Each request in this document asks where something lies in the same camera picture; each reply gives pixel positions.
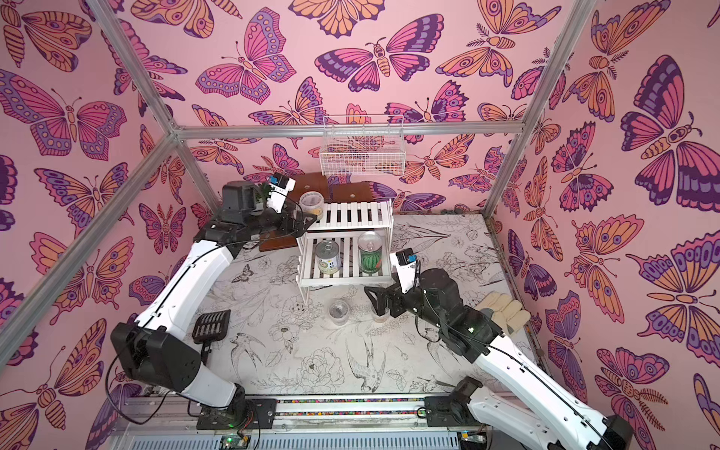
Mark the jar with red seeds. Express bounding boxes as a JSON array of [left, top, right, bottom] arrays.
[[372, 307, 390, 324]]

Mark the jar with yellow seeds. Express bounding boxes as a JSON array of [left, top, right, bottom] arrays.
[[298, 191, 326, 221]]

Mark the green watermelon can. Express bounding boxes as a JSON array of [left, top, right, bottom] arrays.
[[358, 232, 384, 274]]

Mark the silver tin can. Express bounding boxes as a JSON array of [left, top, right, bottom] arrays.
[[314, 240, 341, 275]]

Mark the jar with purple seeds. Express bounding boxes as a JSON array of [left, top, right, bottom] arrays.
[[327, 299, 351, 326]]

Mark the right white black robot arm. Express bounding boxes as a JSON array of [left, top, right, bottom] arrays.
[[365, 267, 633, 449]]

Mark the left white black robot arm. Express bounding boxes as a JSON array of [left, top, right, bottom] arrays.
[[111, 174, 316, 424]]

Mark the white wooden two-tier shelf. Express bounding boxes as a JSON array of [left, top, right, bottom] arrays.
[[295, 201, 394, 301]]

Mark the beige oven glove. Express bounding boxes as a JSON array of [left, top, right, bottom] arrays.
[[474, 292, 532, 337]]

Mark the brown wooden stand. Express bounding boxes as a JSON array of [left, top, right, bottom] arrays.
[[259, 172, 373, 252]]

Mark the black spatula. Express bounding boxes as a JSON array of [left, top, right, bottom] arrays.
[[191, 309, 232, 365]]

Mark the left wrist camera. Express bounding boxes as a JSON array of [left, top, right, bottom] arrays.
[[265, 172, 296, 214]]

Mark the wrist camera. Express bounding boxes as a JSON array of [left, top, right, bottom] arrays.
[[265, 172, 296, 214], [390, 247, 418, 294]]

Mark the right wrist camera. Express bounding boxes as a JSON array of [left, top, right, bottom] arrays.
[[390, 247, 418, 294]]

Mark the white wire basket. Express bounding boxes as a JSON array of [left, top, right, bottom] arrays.
[[318, 114, 407, 176]]

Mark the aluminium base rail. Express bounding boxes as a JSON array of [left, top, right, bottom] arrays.
[[109, 393, 597, 450]]

